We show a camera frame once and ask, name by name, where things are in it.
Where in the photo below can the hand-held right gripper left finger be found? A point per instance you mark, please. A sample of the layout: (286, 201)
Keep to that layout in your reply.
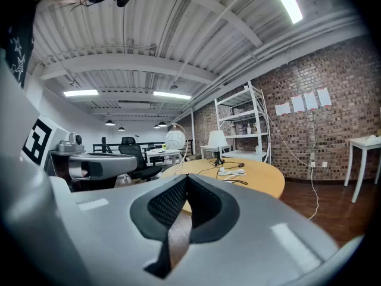
(119, 219)

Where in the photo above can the brass lamp with globe shade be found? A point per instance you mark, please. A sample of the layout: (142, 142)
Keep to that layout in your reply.
(175, 140)

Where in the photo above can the small white table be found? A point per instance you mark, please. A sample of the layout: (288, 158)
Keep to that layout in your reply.
(205, 146)

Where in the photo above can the black metal railing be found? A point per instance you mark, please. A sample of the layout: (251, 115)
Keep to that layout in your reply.
(99, 144)

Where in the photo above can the black star-print shirt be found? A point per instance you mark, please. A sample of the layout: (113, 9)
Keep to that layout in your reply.
(18, 55)

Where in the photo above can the fluorescent ceiling light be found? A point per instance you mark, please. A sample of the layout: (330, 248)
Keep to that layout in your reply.
(81, 93)
(287, 1)
(172, 95)

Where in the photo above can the plastic bottle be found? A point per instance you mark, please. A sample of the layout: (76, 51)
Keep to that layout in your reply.
(240, 129)
(255, 128)
(233, 130)
(249, 128)

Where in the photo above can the white desk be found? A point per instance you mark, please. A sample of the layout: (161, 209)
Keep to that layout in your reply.
(163, 152)

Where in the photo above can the black office chair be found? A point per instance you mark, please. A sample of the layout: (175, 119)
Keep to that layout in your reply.
(140, 159)

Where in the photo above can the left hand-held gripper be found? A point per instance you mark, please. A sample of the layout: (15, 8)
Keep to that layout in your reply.
(38, 139)

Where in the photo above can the black stand on table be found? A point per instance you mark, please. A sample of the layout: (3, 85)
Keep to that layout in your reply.
(217, 139)

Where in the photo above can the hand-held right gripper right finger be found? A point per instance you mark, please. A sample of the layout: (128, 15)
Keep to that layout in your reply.
(253, 225)

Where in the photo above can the white paper sheet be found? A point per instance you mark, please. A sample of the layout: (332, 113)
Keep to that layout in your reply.
(298, 104)
(282, 109)
(310, 100)
(324, 97)

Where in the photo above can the white metal shelf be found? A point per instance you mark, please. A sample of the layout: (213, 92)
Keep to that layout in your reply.
(248, 135)

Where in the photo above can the person's left hand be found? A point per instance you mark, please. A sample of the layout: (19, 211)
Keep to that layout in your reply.
(79, 169)

